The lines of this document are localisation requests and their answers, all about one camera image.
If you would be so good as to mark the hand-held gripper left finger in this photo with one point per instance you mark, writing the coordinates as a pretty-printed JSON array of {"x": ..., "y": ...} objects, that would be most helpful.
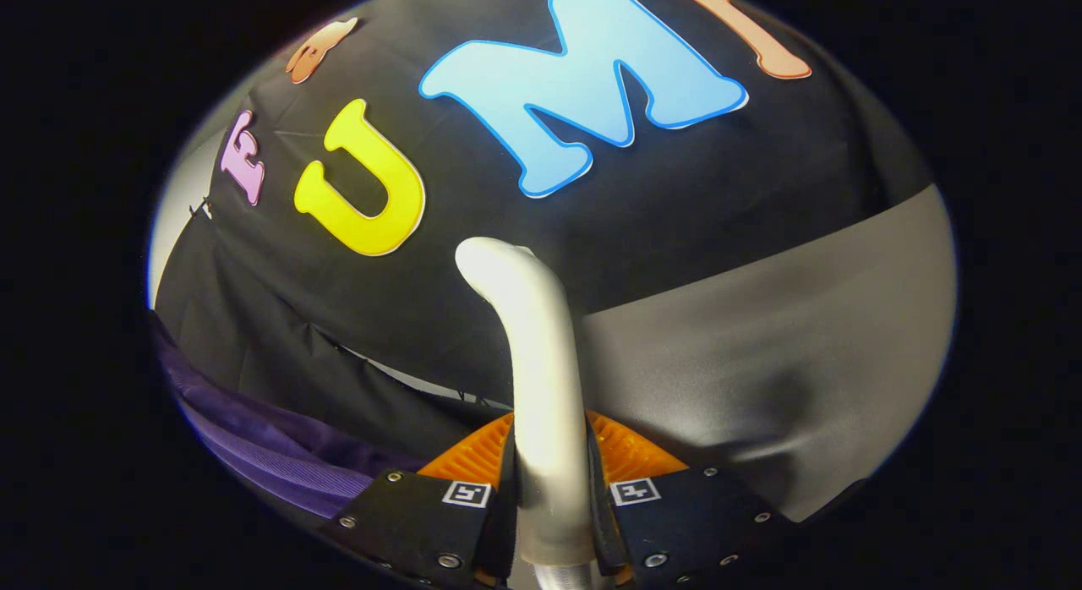
[{"x": 505, "y": 531}]

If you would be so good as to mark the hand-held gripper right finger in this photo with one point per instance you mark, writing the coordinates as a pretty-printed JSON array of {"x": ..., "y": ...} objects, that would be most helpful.
[{"x": 604, "y": 531}]

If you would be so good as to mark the purple jacket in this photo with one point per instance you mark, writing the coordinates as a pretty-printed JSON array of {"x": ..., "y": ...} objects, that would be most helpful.
[{"x": 279, "y": 455}]

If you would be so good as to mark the grey cabinet with black top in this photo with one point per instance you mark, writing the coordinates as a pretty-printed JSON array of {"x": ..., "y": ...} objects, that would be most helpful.
[{"x": 803, "y": 336}]

